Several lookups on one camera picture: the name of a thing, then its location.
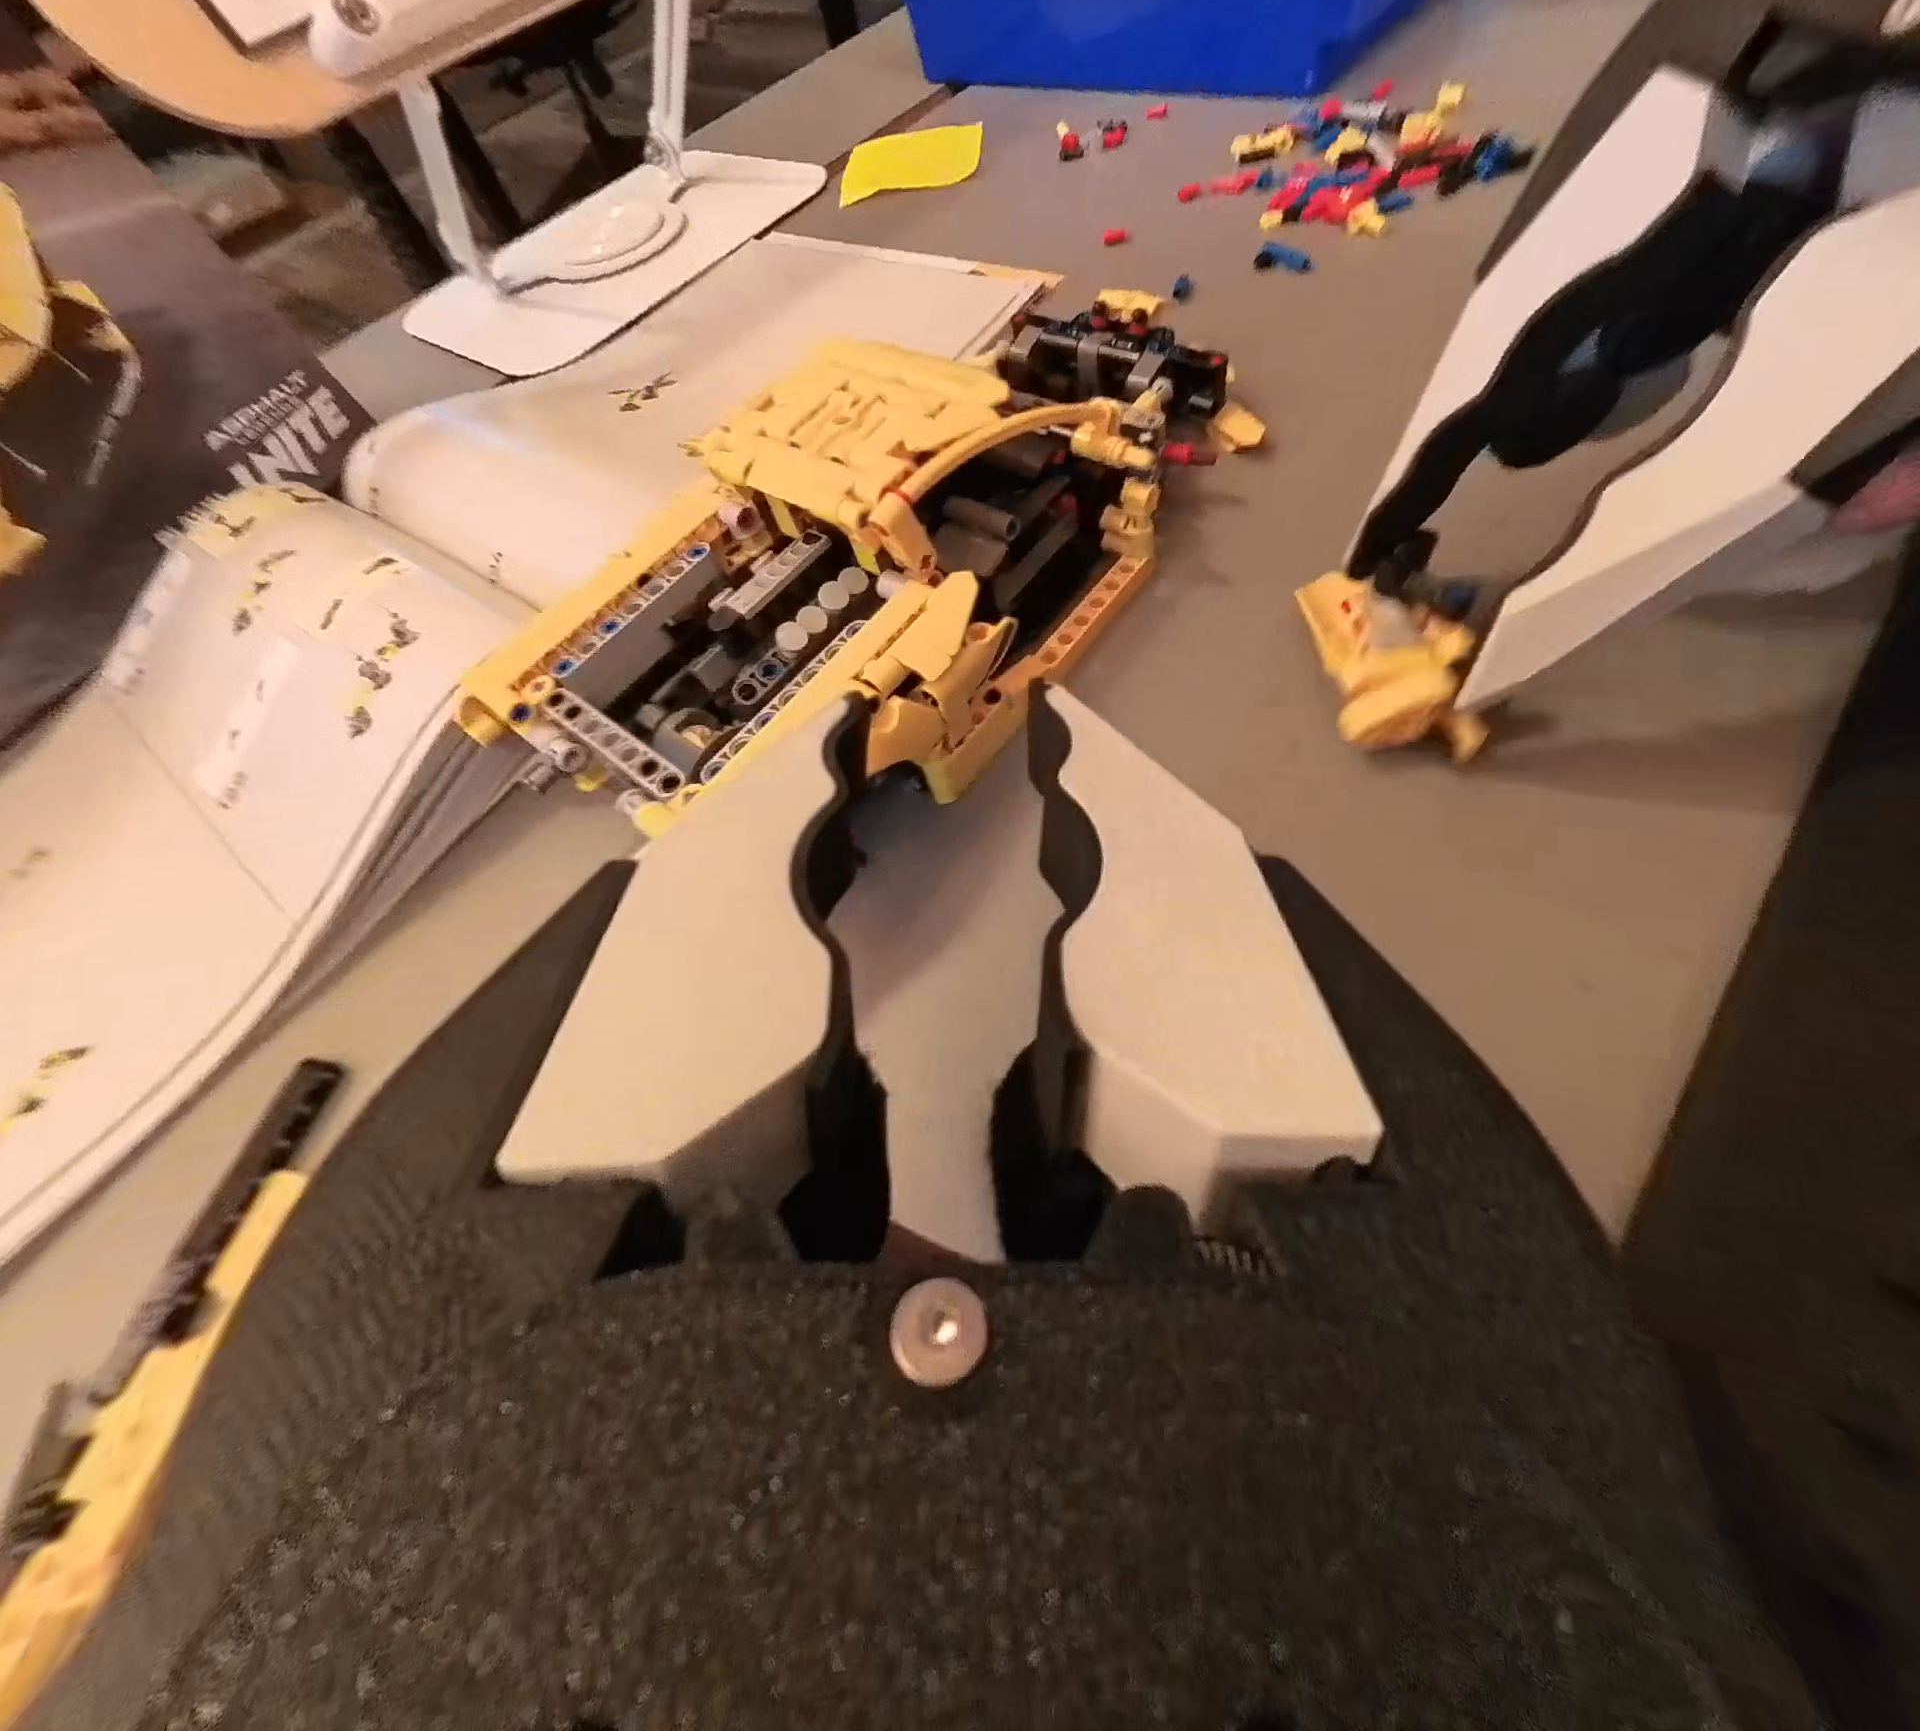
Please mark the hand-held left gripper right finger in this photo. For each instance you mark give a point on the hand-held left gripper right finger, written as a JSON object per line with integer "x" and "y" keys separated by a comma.
{"x": 1214, "y": 1010}

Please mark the yellow brick piece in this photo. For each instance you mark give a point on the yellow brick piece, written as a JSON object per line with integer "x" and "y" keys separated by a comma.
{"x": 106, "y": 1492}

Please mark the yellow sticky note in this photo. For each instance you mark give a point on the yellow sticky note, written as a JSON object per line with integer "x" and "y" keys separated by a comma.
{"x": 910, "y": 163}

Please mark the grey desk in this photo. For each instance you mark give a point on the grey desk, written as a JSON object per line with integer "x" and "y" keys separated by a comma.
{"x": 1532, "y": 862}

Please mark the black beam piece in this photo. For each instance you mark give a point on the black beam piece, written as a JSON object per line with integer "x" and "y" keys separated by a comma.
{"x": 227, "y": 1222}

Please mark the toy car box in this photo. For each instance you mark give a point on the toy car box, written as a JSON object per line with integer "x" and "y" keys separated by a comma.
{"x": 119, "y": 440}

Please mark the pile of small coloured pieces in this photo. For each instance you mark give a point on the pile of small coloured pieces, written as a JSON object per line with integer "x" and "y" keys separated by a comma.
{"x": 1350, "y": 155}

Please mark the person's right hand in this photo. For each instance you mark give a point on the person's right hand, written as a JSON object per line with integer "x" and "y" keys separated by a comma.
{"x": 1876, "y": 494}

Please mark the yellow curved panel piece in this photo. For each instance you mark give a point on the yellow curved panel piece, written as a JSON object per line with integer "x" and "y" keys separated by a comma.
{"x": 1389, "y": 668}

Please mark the yellow brick car model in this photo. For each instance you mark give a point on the yellow brick car model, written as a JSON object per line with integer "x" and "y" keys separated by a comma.
{"x": 871, "y": 563}

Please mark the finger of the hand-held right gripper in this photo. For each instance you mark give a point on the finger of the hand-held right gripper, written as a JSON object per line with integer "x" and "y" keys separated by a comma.
{"x": 1561, "y": 293}
{"x": 1711, "y": 487}

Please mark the black perforated mat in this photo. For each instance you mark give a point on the black perforated mat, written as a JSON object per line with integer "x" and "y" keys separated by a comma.
{"x": 1801, "y": 1191}

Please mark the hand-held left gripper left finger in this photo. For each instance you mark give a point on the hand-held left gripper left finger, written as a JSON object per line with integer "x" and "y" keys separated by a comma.
{"x": 659, "y": 1028}

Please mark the open instruction booklet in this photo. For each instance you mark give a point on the open instruction booklet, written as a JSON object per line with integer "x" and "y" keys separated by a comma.
{"x": 300, "y": 802}

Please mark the wooden document stand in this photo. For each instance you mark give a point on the wooden document stand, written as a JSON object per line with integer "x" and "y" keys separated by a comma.
{"x": 181, "y": 23}

